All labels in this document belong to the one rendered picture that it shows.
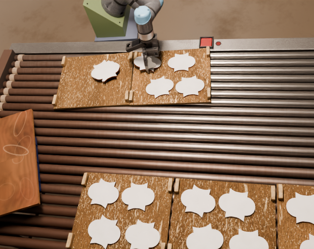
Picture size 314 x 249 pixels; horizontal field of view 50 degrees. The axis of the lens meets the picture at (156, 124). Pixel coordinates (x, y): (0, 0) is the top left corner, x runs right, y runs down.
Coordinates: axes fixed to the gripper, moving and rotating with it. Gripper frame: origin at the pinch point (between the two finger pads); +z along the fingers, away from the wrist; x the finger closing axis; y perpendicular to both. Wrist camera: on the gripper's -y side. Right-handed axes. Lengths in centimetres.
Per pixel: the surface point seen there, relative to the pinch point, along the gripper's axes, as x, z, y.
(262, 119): -36, 1, 56
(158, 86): -15.2, 0.3, 6.6
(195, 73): -7.6, 0.1, 25.5
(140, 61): 0.5, -1.7, -3.9
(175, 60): 1.2, -0.3, 14.8
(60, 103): -22, 4, -46
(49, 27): 141, 98, -127
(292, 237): -89, 0, 62
